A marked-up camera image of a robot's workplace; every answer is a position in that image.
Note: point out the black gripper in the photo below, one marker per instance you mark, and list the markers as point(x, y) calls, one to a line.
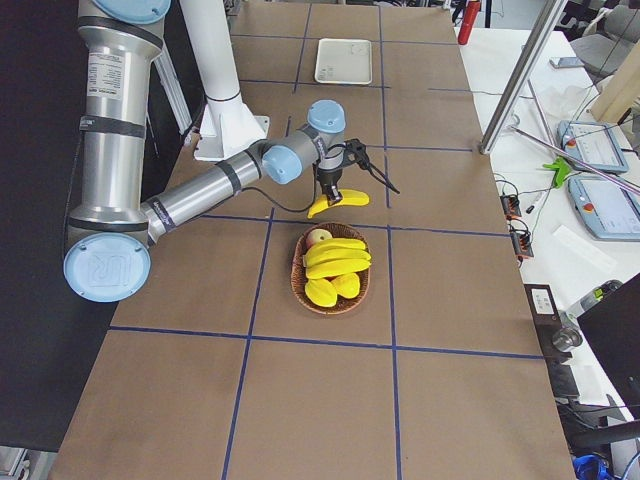
point(329, 178)

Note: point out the yellow banana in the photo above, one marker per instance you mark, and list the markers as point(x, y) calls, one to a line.
point(349, 197)
point(352, 243)
point(336, 268)
point(340, 257)

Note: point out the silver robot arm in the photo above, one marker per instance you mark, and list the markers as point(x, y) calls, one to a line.
point(110, 231)

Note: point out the pink white apple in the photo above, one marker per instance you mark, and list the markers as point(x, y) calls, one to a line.
point(316, 236)

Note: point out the white bear tray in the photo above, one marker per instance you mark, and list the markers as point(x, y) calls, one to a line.
point(344, 61)

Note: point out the orange electronics board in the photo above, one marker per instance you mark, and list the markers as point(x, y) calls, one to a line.
point(521, 242)
point(511, 206)

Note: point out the red fire extinguisher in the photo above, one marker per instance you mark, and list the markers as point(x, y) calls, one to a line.
point(471, 11)

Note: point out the far teach pendant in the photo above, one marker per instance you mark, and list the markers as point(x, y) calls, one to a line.
point(594, 144)

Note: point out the teach pendant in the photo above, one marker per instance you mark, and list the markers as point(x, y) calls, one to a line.
point(607, 211)
point(594, 144)

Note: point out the metal cup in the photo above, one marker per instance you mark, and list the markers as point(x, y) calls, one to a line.
point(566, 339)

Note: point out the near teach pendant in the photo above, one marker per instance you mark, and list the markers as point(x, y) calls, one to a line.
point(607, 211)

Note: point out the black monitor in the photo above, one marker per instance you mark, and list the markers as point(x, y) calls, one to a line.
point(611, 328)

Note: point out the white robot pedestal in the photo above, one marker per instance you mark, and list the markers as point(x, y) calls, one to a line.
point(228, 125)

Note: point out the aluminium frame post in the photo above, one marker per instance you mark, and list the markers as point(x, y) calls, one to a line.
point(529, 56)

